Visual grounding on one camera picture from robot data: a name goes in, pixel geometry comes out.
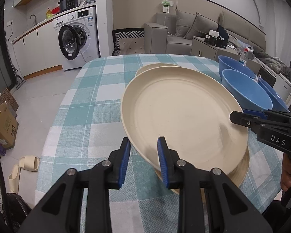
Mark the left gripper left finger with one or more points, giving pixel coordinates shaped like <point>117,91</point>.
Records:
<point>59,210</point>

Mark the person right hand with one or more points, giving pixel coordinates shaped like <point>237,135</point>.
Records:
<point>285,181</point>

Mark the patterned floor mat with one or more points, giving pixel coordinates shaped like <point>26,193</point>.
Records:
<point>128,41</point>

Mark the black organizer box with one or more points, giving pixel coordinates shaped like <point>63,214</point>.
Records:
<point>216,41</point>

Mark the grey cushion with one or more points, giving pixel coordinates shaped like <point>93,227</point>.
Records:
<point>200,27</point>
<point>184,21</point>

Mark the white base cabinets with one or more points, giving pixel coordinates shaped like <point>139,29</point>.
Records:
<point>38,52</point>

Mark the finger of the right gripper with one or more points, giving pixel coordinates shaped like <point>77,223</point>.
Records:
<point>240,118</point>
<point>259,114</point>

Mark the grey sofa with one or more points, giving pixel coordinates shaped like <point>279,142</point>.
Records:
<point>160,37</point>

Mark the grey cushion right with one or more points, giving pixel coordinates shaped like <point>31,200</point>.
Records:
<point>200,27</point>

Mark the blue bowl front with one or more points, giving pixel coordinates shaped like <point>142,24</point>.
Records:
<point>248,93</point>

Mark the grey cushion left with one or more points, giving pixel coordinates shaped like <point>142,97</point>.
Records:
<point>184,21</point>

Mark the green checked tablecloth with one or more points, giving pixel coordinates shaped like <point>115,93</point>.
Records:
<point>88,127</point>

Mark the cardboard box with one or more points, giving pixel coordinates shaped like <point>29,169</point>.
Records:
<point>8,127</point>

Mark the blue bowl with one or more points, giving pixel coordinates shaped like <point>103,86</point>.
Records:
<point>278,103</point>
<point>248,93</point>
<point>230,63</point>

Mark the black pressure cooker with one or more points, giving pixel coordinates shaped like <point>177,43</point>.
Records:
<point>67,4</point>

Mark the white washing machine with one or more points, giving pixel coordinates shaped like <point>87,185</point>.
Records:
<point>77,37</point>

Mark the beige slipper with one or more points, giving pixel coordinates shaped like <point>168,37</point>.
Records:
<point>29,163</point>

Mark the kitchen faucet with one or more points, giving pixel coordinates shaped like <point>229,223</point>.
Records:
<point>34,19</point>

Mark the grey side cabinet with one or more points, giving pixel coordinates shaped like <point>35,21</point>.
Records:
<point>202,49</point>

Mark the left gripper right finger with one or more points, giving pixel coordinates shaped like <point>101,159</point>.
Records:
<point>207,198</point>

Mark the yellow oil bottle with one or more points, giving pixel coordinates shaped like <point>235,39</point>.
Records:
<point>48,13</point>

